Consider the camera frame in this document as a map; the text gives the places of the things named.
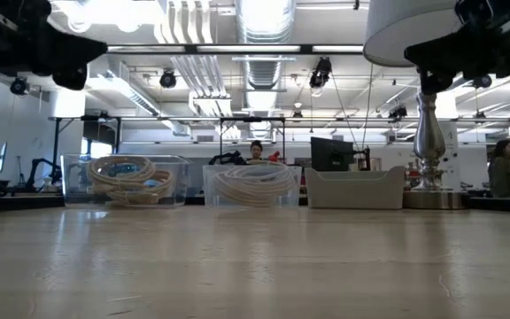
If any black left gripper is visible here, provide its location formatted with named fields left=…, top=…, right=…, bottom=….
left=0, top=0, right=108, bottom=76

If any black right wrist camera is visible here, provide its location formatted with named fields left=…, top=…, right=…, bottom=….
left=417, top=66, right=456, bottom=95

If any clear plastic bin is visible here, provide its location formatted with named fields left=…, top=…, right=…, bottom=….
left=59, top=153, right=192, bottom=208
left=201, top=164, right=304, bottom=207

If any frosted plastic bin with handles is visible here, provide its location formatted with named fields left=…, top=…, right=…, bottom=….
left=304, top=166, right=406, bottom=210

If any black computer monitor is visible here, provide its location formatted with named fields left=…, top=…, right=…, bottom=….
left=310, top=136, right=356, bottom=173

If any black background gantry frame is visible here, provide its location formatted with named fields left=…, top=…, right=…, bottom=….
left=50, top=114, right=288, bottom=167

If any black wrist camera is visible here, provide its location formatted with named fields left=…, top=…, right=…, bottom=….
left=417, top=66, right=456, bottom=95
left=52, top=65, right=89, bottom=92

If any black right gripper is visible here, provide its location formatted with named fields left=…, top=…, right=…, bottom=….
left=404, top=0, right=510, bottom=80

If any silver table lamp white shade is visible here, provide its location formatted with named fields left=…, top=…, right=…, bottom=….
left=363, top=0, right=468, bottom=210

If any beige USB cable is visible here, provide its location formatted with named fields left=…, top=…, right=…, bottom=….
left=86, top=154, right=174, bottom=207
left=212, top=159, right=298, bottom=208

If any black overhead frame bar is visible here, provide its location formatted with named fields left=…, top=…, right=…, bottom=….
left=106, top=43, right=365, bottom=56

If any person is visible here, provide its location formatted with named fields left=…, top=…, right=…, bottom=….
left=248, top=139, right=265, bottom=161
left=487, top=139, right=510, bottom=199

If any silver ventilation duct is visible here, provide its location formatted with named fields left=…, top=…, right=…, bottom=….
left=236, top=0, right=297, bottom=139

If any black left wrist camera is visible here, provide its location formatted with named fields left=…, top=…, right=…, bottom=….
left=52, top=65, right=89, bottom=92

